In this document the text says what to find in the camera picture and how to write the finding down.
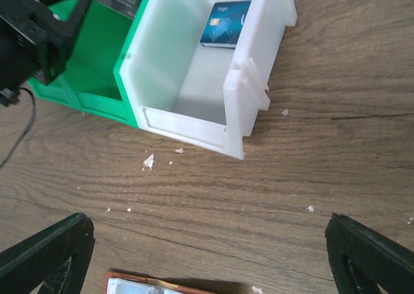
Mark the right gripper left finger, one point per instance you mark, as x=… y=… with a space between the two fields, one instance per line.
x=55 y=260

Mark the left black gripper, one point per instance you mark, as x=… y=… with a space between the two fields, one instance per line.
x=35 y=41

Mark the blue VIP card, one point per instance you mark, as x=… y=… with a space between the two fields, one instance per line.
x=224 y=25

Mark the middle green storage bin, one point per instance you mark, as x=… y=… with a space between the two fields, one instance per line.
x=91 y=82

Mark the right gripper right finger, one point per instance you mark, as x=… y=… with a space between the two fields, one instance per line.
x=365 y=261

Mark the brown leather card holder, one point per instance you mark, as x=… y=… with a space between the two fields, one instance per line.
x=121 y=281

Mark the white storage bin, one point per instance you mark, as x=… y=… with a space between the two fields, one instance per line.
x=205 y=96

